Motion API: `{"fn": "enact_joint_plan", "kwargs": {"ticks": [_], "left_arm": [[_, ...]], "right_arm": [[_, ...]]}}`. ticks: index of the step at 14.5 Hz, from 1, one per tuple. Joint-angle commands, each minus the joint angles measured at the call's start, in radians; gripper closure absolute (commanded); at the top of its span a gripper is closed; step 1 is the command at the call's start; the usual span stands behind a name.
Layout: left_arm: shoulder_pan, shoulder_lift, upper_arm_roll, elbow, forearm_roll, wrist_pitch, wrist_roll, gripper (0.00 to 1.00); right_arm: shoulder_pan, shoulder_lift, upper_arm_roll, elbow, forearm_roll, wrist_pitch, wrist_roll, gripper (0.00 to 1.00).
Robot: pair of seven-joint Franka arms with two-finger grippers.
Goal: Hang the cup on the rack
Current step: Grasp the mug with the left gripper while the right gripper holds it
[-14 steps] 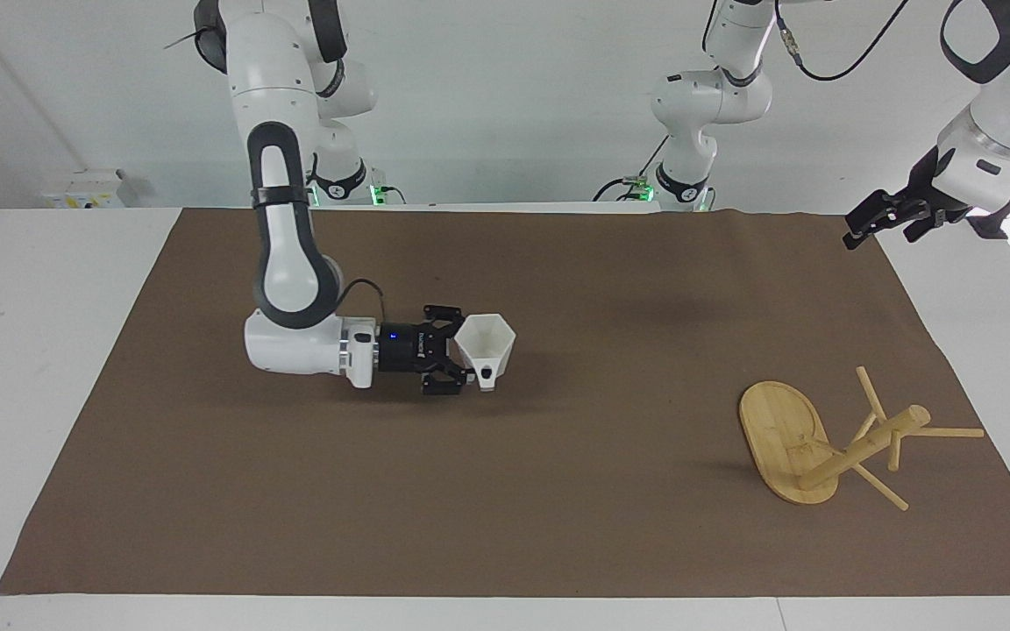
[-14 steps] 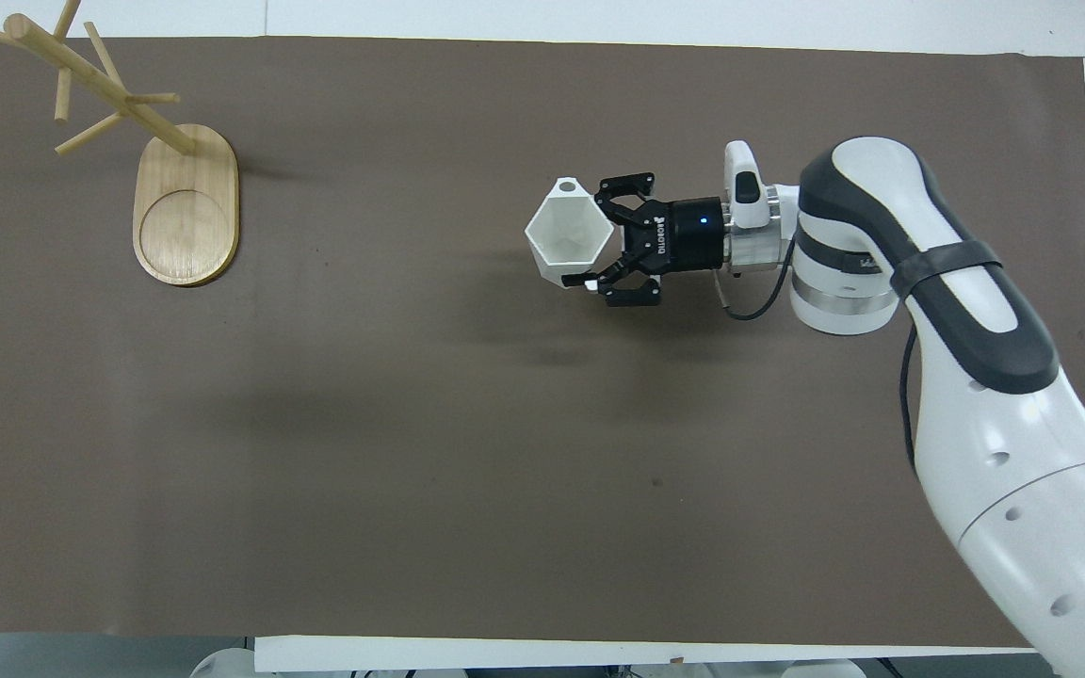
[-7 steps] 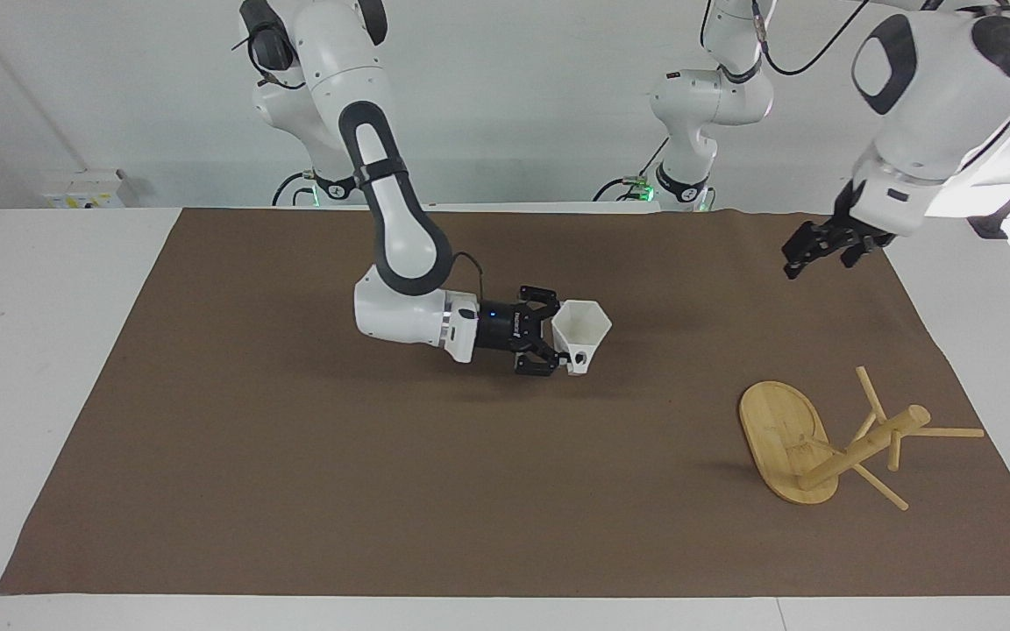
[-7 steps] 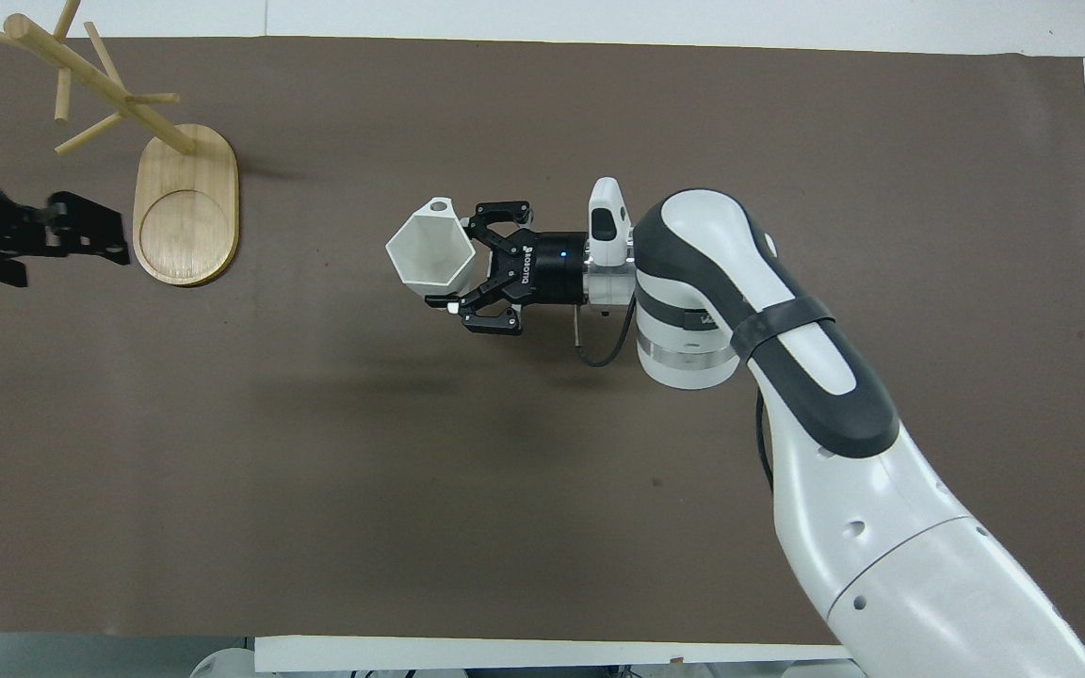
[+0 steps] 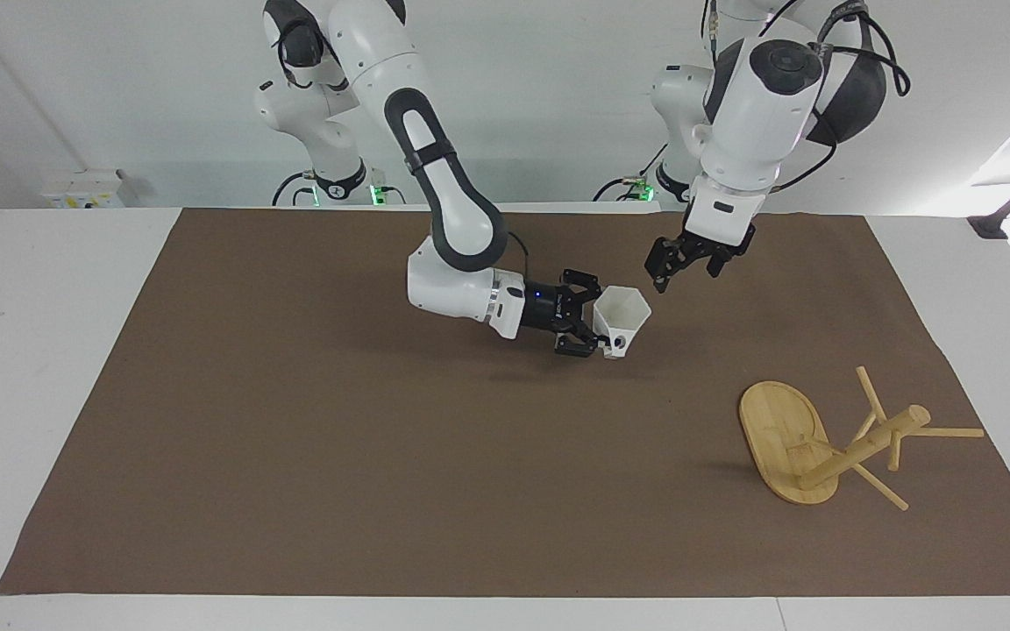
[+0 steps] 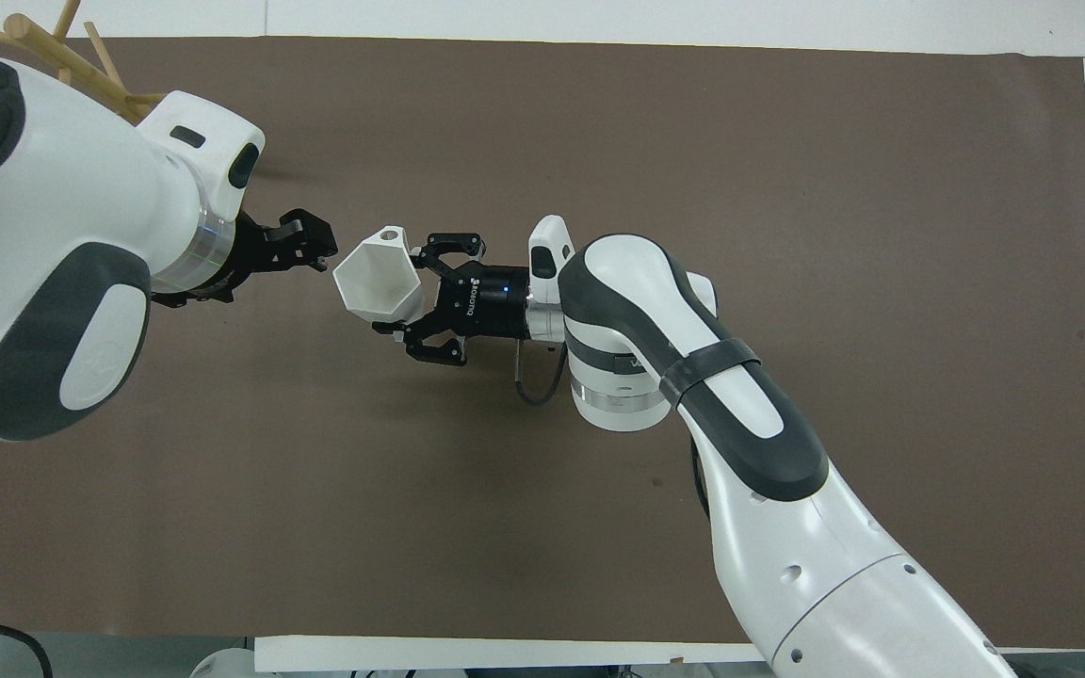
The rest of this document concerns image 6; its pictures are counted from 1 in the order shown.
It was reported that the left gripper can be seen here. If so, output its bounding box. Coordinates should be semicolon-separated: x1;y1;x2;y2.
180;209;337;307

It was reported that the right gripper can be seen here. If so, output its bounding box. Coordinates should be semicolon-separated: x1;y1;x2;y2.
372;230;534;368

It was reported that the white faceted cup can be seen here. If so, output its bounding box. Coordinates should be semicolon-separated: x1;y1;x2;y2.
332;224;428;322

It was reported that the wooden cup rack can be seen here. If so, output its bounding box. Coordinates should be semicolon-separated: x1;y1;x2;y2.
0;0;168;124

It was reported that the black cable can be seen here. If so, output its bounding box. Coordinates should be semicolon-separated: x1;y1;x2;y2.
513;337;571;409

